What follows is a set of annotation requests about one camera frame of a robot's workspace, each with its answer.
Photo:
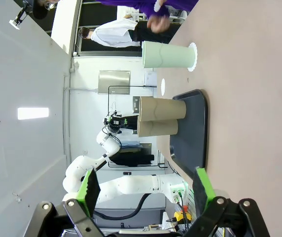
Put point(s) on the white scalloped paper coaster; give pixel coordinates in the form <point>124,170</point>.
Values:
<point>193,49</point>
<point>157,6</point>

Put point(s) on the tall brown cup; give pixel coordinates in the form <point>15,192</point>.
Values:
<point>163,108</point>
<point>157,129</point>

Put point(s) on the person in white shirt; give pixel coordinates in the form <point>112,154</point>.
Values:
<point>111,34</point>

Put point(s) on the ceiling mounted camera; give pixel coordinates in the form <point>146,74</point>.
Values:
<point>20,16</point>

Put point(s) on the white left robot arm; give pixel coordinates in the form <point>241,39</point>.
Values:
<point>131,185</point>

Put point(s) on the rectangular ceiling light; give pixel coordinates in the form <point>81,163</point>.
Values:
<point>32,113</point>

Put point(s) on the tall mint green cup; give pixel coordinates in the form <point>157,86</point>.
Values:
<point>166,54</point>

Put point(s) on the person in purple hoodie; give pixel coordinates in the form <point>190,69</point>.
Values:
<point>131,3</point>

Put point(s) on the person's right hand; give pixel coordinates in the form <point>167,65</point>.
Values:
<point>158,23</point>

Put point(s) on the steel wall panel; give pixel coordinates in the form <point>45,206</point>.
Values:
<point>114,82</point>

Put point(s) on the yellow red emergency stop button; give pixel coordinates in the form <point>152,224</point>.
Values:
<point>180,216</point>

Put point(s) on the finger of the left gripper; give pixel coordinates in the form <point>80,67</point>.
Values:
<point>125,122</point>
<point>108,119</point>

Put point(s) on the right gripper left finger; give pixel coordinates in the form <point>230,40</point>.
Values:
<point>89,195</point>

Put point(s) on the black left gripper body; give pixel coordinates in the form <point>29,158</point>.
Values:
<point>116,122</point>

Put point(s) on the white paper wall sign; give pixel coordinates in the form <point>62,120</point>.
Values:
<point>150,78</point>

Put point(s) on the black plastic serving tray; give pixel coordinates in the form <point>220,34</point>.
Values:
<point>192,128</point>

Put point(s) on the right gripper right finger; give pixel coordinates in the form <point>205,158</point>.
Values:
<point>202,192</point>

